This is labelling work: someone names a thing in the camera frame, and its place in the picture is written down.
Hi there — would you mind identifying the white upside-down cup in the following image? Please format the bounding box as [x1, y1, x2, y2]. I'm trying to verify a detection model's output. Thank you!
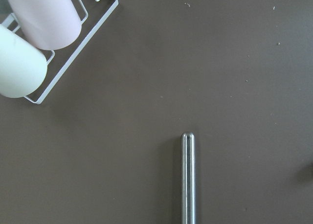
[0, 25, 47, 98]

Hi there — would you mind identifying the steel muddler black tip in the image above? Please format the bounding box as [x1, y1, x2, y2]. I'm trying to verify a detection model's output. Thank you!
[181, 132, 196, 224]

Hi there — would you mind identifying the white wire cup rack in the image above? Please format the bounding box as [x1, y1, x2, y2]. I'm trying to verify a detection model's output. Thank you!
[1, 0, 119, 104]

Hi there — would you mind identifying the pink upside-down cup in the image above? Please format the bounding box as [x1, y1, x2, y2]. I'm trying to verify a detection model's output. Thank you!
[8, 0, 82, 50]

